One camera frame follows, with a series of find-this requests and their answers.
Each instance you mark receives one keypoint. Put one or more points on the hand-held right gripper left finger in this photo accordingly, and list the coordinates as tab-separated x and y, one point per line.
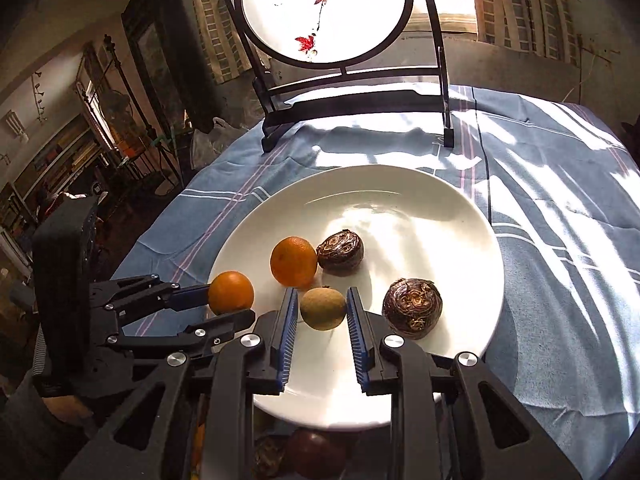
289	330

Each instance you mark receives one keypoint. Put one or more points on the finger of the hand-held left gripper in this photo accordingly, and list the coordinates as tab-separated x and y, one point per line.
225	322
192	296

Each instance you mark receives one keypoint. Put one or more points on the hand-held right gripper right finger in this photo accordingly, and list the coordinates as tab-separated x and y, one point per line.
356	330

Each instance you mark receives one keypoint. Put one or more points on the orange tangerine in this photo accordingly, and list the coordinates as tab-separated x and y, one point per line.
294	262
231	292

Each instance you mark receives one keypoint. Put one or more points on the tan longan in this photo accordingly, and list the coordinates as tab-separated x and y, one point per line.
322	308

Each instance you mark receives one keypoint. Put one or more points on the white oval plate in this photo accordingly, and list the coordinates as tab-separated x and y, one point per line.
400	240

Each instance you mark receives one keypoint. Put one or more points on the person's left forearm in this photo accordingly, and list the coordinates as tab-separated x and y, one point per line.
35	440

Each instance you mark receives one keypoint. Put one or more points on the dark purple plum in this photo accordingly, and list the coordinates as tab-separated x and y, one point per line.
315	452

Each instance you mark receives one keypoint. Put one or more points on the black metal rack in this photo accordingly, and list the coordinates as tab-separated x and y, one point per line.
127	160

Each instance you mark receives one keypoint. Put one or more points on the clear plastic bag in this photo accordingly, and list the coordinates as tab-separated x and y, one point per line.
215	142

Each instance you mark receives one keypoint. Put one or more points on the blue striped tablecloth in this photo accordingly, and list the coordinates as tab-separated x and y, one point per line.
550	260

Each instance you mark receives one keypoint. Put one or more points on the dark framed cabinet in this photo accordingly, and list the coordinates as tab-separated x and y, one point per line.
160	60

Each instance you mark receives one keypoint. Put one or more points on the checked curtain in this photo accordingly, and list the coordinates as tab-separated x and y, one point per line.
525	5
220	20

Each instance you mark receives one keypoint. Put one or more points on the round painted screen on stand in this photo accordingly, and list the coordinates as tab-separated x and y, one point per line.
320	10

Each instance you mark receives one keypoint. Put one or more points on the white wall lamp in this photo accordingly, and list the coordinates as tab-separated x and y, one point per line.
14	122

